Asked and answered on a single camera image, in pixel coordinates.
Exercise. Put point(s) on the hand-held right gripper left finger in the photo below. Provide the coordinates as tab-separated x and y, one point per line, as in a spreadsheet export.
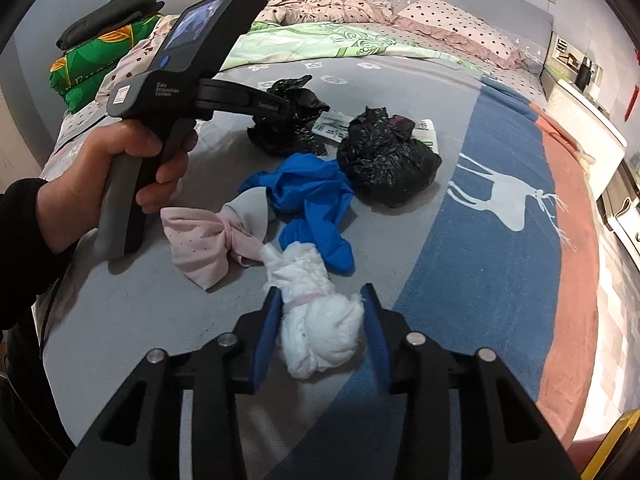
265	332

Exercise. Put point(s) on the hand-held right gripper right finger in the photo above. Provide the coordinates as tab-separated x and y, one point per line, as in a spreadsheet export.
375	332

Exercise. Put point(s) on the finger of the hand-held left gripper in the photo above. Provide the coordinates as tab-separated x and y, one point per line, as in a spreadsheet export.
235	95

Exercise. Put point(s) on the white tissue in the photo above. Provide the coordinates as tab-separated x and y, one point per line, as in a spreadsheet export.
320	320

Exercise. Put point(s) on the small black plastic bag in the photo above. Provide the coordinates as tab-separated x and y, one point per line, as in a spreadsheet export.
285	135

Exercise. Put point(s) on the yellow trash bin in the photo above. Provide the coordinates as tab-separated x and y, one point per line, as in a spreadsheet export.
617	447

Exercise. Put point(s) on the person's left hand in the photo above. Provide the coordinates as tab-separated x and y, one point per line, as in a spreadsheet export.
85	185

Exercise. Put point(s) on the folded dark cloth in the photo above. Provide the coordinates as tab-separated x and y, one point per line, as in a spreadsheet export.
110	17

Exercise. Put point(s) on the light green quilt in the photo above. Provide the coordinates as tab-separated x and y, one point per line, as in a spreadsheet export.
310	42

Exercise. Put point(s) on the folded green leaf quilt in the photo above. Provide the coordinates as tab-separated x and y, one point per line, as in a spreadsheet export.
90	65

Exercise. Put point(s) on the white printed paper packet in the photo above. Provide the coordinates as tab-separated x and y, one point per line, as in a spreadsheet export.
332	127

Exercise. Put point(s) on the pink cloth bundle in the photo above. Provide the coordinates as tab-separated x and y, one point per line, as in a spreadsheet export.
200	245

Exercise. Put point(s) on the grey patterned blanket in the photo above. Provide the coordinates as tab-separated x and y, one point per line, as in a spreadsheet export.
150	335

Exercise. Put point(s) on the blue rubber glove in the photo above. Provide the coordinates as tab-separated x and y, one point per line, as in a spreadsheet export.
310	195

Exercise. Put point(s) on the pink polka dot duvet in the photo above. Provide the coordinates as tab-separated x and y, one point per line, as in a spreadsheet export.
330	7

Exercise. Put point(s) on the large tied black plastic bag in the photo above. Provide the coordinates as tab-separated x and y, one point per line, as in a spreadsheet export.
385	165

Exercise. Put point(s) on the white printed wrapper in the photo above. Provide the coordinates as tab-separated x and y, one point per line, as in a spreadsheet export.
426	135

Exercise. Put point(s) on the pink polka dot pillow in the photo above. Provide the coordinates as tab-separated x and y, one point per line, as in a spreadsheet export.
455	27

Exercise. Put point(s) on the large white tv cabinet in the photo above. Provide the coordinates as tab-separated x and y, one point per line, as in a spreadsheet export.
622	210

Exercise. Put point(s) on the white bedside cabinet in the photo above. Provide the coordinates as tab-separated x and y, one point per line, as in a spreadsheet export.
585	120

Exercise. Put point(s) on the black thermos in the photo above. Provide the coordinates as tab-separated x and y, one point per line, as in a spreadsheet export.
583	75

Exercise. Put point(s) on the long red knot ornament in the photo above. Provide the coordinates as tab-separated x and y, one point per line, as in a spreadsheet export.
637	85

